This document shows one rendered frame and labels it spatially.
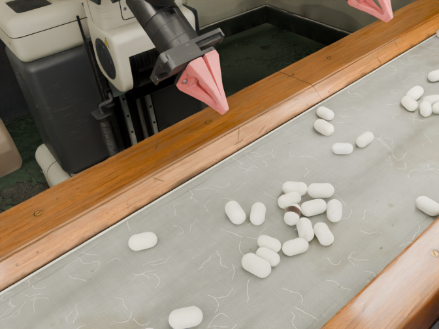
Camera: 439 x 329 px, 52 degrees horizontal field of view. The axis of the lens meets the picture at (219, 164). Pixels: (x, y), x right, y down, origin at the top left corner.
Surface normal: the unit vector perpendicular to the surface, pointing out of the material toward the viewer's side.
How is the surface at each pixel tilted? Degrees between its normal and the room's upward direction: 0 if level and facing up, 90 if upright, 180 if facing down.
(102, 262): 0
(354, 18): 90
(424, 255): 0
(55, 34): 90
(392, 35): 0
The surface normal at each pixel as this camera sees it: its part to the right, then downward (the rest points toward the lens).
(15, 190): -0.10, -0.78
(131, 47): 0.59, 0.56
